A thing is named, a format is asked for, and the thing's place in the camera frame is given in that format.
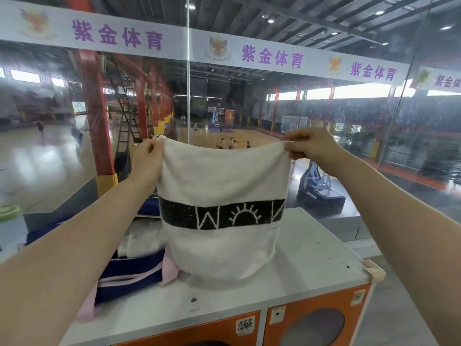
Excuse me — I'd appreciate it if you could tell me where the person's left hand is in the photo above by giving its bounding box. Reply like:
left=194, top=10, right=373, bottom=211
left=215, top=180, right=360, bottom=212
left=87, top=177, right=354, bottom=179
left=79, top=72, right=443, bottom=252
left=128, top=138, right=166, bottom=185

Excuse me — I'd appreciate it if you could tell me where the beige corner protector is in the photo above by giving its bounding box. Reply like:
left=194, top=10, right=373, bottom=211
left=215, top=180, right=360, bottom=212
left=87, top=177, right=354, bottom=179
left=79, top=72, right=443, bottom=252
left=363, top=259, right=387, bottom=284

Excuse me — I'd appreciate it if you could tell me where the white banner with purple print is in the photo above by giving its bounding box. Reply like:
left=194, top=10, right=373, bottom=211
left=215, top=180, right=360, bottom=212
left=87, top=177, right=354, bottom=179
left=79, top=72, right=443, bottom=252
left=0, top=0, right=188, bottom=59
left=189, top=28, right=411, bottom=86
left=410, top=66, right=461, bottom=93

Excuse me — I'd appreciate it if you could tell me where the red pillar with yellow base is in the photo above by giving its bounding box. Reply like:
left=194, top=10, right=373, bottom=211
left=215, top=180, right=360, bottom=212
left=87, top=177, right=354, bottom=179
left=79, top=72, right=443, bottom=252
left=134, top=73, right=149, bottom=139
left=73, top=48, right=120, bottom=197

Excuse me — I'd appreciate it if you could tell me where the folded white towel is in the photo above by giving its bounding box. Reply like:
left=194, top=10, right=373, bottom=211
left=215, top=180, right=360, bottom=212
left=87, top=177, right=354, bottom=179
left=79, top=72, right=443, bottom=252
left=118, top=218, right=167, bottom=259

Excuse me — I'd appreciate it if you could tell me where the pink cloth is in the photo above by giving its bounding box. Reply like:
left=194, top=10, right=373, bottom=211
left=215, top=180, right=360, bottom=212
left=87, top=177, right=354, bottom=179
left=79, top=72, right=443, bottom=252
left=161, top=248, right=181, bottom=287

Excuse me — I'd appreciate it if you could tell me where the blue basketball hoop base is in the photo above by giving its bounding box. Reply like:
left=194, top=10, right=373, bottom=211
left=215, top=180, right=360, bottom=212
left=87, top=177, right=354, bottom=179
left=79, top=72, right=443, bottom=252
left=296, top=159, right=346, bottom=215

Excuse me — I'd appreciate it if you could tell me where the basketball hoop with backboard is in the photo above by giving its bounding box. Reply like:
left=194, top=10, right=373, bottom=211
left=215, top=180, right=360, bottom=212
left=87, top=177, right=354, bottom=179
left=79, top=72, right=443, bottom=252
left=207, top=105, right=225, bottom=127

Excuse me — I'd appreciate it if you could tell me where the white towel with black band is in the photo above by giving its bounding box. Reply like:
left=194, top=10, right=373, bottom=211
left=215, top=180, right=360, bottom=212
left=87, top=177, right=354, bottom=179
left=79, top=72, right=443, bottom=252
left=156, top=135, right=293, bottom=286

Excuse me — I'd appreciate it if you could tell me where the black ladder stand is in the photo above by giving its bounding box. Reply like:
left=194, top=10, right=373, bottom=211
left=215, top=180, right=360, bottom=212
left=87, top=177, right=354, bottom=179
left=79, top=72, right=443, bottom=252
left=105, top=56, right=143, bottom=144

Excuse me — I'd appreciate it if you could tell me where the green round object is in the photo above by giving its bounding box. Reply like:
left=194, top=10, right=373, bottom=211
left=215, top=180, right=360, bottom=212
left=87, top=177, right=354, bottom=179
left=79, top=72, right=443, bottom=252
left=0, top=204, right=23, bottom=222

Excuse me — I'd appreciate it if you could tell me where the orange and white cabinet machine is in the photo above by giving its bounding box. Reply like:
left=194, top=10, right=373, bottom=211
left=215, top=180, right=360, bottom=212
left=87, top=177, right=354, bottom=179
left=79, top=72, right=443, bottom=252
left=59, top=207, right=387, bottom=346

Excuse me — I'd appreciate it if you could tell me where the navy towel with white stripes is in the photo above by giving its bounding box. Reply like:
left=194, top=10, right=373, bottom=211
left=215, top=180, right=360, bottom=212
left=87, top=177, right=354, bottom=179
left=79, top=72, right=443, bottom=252
left=94, top=248, right=170, bottom=305

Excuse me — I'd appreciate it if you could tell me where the person's left forearm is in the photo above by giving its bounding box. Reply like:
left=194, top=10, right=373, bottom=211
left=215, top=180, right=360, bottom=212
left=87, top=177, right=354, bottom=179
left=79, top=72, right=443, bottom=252
left=0, top=172, right=159, bottom=346

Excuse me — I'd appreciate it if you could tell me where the person's right hand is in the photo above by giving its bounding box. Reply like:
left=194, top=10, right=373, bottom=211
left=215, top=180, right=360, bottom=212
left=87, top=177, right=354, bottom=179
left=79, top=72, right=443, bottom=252
left=283, top=127, right=349, bottom=174

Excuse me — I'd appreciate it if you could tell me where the person's right forearm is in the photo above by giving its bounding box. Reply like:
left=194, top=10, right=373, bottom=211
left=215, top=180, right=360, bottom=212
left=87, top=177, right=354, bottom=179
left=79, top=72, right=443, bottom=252
left=323, top=150, right=461, bottom=346

